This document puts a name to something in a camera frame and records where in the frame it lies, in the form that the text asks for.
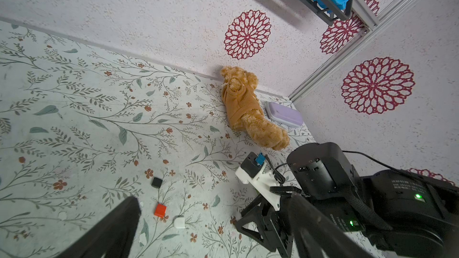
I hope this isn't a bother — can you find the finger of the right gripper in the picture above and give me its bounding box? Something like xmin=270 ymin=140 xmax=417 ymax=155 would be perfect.
xmin=235 ymin=195 xmax=273 ymax=249
xmin=263 ymin=210 xmax=294 ymax=258

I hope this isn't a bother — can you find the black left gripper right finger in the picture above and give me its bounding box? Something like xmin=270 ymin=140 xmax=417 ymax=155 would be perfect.
xmin=288 ymin=194 xmax=371 ymax=258

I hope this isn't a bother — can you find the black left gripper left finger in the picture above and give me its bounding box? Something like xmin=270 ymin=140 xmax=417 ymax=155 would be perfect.
xmin=58 ymin=197 xmax=141 ymax=258

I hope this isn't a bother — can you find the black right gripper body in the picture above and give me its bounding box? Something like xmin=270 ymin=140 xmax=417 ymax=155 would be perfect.
xmin=286 ymin=142 xmax=366 ymax=233

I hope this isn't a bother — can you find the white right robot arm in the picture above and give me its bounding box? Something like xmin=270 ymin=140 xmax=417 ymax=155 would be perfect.
xmin=235 ymin=142 xmax=459 ymax=258

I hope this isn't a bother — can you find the small red usb cap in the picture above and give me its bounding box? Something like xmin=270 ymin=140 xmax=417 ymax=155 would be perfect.
xmin=154 ymin=204 xmax=167 ymax=218

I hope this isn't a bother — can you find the small white usb cap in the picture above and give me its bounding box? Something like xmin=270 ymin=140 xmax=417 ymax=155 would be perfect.
xmin=173 ymin=216 xmax=186 ymax=229

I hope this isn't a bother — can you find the small black usb cap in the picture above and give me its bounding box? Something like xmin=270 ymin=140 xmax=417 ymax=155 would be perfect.
xmin=151 ymin=177 xmax=163 ymax=189

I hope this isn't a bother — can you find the purple rectangular case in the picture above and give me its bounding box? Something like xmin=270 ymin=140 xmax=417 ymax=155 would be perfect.
xmin=266 ymin=102 xmax=304 ymax=128

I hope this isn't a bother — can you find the brown teddy bear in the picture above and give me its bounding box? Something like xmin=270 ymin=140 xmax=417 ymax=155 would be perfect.
xmin=220 ymin=66 xmax=290 ymax=151

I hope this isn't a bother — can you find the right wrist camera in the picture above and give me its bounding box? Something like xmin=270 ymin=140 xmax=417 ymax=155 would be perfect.
xmin=235 ymin=152 xmax=285 ymax=211

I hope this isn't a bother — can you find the grey wall shelf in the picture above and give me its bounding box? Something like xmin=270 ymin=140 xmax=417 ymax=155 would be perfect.
xmin=300 ymin=0 xmax=380 ymax=31

